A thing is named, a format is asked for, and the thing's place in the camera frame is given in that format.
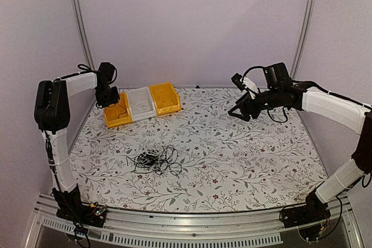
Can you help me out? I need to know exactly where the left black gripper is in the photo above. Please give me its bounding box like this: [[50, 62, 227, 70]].
[[96, 84, 120, 107]]

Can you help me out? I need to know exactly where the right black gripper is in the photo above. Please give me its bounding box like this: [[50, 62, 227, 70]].
[[228, 88, 281, 122]]

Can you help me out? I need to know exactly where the purple black thin cable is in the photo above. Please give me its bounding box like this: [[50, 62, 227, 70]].
[[112, 103, 130, 121]]

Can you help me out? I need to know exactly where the black cable bundle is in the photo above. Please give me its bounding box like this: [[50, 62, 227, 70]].
[[125, 143, 183, 177]]

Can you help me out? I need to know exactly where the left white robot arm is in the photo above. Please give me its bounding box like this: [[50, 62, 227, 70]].
[[34, 62, 119, 221]]

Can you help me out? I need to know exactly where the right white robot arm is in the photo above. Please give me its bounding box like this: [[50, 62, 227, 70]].
[[228, 62, 371, 222]]

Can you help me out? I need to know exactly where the left yellow plastic bin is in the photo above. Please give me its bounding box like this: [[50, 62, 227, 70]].
[[103, 92, 133, 128]]

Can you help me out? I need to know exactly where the yellow plastic bin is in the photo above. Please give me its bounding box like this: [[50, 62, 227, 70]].
[[103, 92, 133, 128], [149, 82, 181, 116]]

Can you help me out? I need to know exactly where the white translucent plastic bin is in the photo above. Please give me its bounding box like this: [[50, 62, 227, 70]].
[[126, 87, 157, 122]]

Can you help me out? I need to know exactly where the right yellow plastic bin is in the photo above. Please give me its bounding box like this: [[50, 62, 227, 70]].
[[149, 82, 181, 116]]

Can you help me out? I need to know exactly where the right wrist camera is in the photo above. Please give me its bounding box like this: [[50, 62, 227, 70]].
[[231, 73, 260, 99]]

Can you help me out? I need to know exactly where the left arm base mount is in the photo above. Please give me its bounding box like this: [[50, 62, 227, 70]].
[[52, 186, 108, 228]]

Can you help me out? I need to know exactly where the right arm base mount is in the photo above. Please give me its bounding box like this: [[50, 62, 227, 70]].
[[279, 196, 331, 242]]

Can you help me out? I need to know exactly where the front aluminium rail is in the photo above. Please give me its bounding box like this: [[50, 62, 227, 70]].
[[25, 194, 367, 247]]

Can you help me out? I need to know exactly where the right aluminium frame post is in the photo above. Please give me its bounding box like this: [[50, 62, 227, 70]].
[[290, 0, 316, 78]]

